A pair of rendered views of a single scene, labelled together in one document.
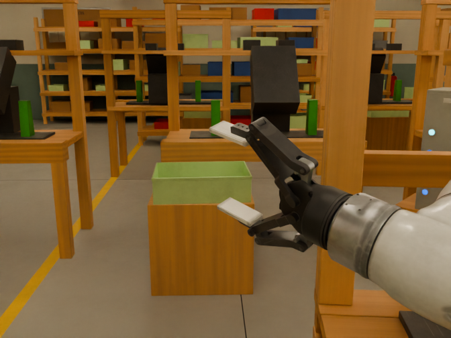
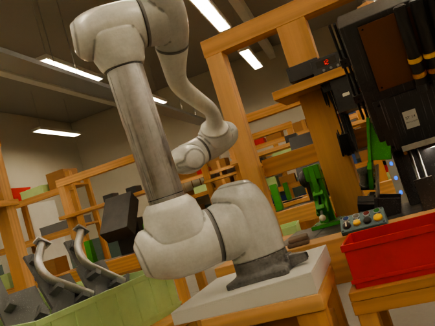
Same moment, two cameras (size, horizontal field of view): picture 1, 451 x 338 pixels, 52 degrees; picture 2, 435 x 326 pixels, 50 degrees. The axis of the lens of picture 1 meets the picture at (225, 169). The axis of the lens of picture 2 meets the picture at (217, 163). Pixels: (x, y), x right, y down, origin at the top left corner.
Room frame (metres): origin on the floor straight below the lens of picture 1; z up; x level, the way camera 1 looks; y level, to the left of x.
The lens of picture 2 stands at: (-1.16, -0.81, 1.12)
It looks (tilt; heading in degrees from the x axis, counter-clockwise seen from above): 5 degrees up; 16
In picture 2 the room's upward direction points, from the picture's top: 17 degrees counter-clockwise
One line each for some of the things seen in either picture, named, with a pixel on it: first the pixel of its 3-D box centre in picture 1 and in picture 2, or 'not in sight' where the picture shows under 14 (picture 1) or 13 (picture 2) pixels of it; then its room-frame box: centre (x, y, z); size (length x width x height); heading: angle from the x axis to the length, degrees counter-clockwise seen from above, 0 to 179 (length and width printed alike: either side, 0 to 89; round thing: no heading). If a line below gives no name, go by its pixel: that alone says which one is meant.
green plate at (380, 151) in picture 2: not in sight; (378, 143); (0.73, -0.89, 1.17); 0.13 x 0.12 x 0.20; 85
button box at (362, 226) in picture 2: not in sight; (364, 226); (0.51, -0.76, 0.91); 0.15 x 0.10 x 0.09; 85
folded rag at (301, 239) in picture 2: not in sight; (298, 240); (0.55, -0.52, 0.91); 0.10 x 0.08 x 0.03; 6
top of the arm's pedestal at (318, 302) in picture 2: not in sight; (273, 297); (0.14, -0.47, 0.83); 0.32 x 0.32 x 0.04; 89
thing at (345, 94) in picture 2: not in sight; (355, 92); (1.01, -0.88, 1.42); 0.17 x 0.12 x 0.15; 85
